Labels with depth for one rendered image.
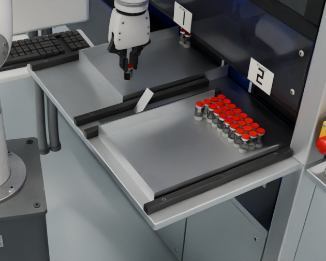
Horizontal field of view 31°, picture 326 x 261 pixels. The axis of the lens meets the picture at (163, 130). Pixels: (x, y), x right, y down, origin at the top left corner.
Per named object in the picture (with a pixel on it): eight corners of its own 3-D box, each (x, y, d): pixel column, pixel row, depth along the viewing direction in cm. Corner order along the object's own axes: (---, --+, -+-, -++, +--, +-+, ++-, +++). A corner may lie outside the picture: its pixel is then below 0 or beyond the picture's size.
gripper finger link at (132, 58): (140, 40, 153) (138, 61, 157) (129, 42, 152) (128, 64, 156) (146, 45, 151) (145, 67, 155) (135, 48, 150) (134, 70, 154)
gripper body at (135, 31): (141, -5, 148) (139, 34, 155) (105, 1, 143) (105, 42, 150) (157, 6, 143) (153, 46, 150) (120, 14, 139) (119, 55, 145)
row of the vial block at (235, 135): (206, 112, 150) (208, 98, 147) (249, 151, 139) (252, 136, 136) (199, 114, 149) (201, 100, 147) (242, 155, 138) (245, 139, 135)
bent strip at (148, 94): (147, 106, 151) (147, 87, 148) (152, 112, 149) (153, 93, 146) (98, 121, 145) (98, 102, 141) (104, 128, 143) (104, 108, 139)
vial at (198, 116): (199, 114, 149) (201, 100, 146) (204, 119, 148) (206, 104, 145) (192, 117, 148) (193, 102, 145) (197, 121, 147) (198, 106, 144)
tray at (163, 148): (212, 100, 155) (214, 89, 153) (276, 156, 138) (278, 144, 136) (98, 136, 140) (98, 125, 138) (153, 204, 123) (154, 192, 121)
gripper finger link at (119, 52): (122, 44, 151) (122, 66, 155) (112, 46, 150) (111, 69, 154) (129, 49, 149) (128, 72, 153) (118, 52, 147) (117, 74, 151)
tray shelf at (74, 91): (168, 33, 187) (168, 28, 186) (322, 159, 141) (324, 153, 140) (26, 69, 165) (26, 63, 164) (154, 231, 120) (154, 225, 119)
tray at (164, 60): (177, 35, 182) (178, 25, 180) (227, 75, 166) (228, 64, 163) (78, 60, 167) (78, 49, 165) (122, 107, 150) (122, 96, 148)
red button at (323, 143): (324, 144, 128) (329, 129, 125) (338, 154, 125) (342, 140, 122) (312, 149, 126) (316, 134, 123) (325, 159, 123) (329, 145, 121)
